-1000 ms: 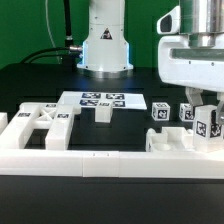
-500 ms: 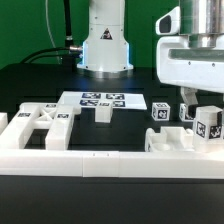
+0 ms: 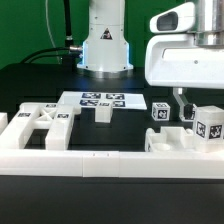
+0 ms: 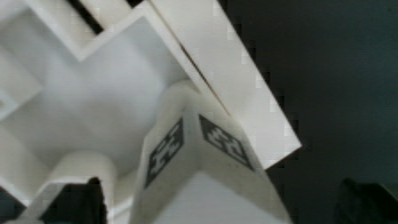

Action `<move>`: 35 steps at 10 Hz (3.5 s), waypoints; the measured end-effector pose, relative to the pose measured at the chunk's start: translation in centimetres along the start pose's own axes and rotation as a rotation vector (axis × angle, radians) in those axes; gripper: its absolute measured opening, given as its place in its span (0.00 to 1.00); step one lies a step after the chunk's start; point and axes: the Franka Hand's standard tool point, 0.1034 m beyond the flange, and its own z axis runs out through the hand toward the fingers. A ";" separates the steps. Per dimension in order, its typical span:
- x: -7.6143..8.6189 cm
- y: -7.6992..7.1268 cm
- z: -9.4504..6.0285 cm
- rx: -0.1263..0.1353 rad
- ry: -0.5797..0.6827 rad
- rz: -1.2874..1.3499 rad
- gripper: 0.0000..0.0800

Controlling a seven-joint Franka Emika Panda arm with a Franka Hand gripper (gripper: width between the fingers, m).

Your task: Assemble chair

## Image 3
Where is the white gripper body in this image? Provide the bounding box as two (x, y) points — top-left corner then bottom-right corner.
(145, 0), (224, 89)

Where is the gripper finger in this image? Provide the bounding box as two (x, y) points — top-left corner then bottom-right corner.
(173, 87), (196, 122)

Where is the white chair seat part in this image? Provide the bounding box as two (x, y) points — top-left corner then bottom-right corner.
(145, 126), (224, 153)

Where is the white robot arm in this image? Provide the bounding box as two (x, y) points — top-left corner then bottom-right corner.
(78, 0), (224, 105)

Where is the white sheet with markers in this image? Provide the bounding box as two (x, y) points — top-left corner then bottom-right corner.
(58, 91), (147, 110)

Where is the white U-shaped obstacle fence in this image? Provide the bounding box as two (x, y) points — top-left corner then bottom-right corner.
(0, 143), (224, 179)

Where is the white block left edge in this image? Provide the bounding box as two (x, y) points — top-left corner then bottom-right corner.
(0, 112), (8, 134)

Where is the black cable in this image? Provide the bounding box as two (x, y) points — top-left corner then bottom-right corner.
(19, 45), (84, 64)

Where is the black hose upright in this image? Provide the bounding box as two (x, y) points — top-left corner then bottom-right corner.
(63, 0), (73, 47)

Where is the white chair back frame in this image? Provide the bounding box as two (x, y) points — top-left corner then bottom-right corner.
(0, 103), (81, 151)

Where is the thin grey cable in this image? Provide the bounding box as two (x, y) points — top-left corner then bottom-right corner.
(45, 0), (63, 65)

